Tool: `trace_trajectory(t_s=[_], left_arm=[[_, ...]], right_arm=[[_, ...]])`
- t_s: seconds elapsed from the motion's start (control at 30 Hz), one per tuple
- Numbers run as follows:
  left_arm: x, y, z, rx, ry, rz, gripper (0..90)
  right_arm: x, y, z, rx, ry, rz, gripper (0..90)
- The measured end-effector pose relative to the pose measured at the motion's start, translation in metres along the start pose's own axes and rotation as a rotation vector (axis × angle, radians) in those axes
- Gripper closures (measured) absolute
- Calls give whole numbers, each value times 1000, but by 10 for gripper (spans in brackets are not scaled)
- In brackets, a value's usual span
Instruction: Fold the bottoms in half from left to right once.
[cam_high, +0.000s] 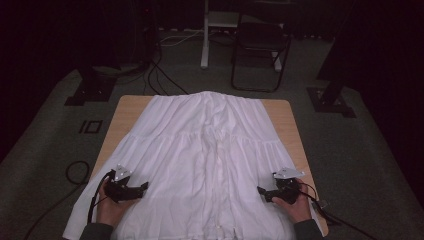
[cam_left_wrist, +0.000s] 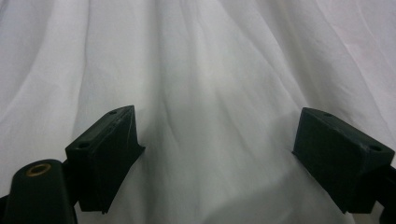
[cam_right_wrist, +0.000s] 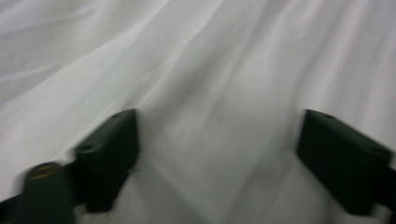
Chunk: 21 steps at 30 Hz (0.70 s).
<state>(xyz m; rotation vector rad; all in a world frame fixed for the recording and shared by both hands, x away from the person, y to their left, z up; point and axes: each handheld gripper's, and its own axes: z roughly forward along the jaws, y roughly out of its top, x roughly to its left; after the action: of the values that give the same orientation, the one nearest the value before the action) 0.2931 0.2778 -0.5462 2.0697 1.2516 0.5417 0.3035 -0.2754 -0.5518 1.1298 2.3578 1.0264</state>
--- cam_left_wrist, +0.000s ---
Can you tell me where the white dress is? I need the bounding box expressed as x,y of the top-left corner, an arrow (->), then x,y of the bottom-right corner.
0,0 -> 396,224

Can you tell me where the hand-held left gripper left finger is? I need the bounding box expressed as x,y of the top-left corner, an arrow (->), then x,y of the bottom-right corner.
64,105 -> 147,215

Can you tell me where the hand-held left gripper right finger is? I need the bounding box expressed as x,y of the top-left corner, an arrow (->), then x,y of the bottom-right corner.
291,106 -> 396,215

